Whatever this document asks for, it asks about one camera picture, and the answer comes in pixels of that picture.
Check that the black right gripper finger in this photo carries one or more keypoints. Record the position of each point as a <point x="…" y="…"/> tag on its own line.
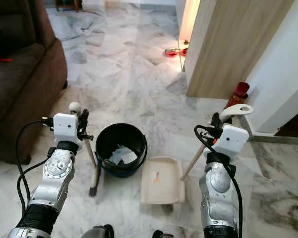
<point x="215" y="119"/>

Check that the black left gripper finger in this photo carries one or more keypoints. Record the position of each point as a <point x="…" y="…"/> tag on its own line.
<point x="84" y="119"/>

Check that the broom with white knob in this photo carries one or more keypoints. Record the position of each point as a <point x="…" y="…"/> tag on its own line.
<point x="74" y="106"/>

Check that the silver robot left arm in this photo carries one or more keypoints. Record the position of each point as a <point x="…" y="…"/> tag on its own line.
<point x="57" y="171"/>

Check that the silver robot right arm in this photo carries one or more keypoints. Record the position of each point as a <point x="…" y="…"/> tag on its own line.
<point x="216" y="191"/>

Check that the red spray can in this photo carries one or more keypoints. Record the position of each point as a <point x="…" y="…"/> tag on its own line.
<point x="238" y="94"/>

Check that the black plastic bucket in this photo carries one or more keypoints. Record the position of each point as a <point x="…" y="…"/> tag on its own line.
<point x="129" y="134"/>

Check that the white crumpled paper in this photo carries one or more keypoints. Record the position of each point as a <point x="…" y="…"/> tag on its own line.
<point x="124" y="155"/>

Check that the brown fabric sofa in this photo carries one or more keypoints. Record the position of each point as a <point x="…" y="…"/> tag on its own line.
<point x="25" y="84"/>

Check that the red pet bowl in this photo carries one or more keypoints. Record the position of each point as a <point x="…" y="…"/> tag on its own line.
<point x="171" y="52"/>
<point x="184" y="51"/>

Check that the light wooden cabinet panel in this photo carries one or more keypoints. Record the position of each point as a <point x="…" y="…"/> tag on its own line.
<point x="228" y="44"/>

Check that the dark wooden staircase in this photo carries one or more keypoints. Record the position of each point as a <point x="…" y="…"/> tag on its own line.
<point x="293" y="126"/>

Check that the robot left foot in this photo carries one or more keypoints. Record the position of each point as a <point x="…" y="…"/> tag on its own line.
<point x="104" y="232"/>

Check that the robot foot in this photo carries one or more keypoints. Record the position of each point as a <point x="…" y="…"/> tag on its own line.
<point x="104" y="232"/>
<point x="161" y="234"/>

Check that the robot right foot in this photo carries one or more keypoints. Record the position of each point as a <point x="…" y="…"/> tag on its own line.
<point x="161" y="234"/>

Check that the dark wooden stool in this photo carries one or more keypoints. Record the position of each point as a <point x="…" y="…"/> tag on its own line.
<point x="68" y="5"/>

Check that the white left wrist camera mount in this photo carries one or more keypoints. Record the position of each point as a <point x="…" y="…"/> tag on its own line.
<point x="66" y="126"/>

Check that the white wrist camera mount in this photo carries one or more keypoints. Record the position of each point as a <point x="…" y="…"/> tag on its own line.
<point x="66" y="126"/>
<point x="233" y="139"/>

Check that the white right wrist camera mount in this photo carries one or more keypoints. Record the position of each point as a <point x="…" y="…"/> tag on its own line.
<point x="233" y="139"/>

